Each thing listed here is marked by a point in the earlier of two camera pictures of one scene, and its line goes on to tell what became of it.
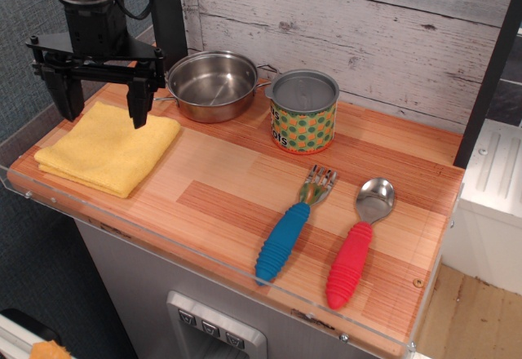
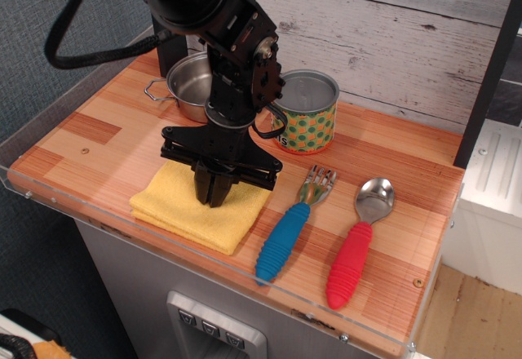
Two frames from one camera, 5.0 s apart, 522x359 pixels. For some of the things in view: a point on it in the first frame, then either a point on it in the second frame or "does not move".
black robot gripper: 96,46 → 220,143
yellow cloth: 106,152 → 168,202
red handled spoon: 375,197 does not move
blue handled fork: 284,236 does not move
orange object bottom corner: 49,349 does not move
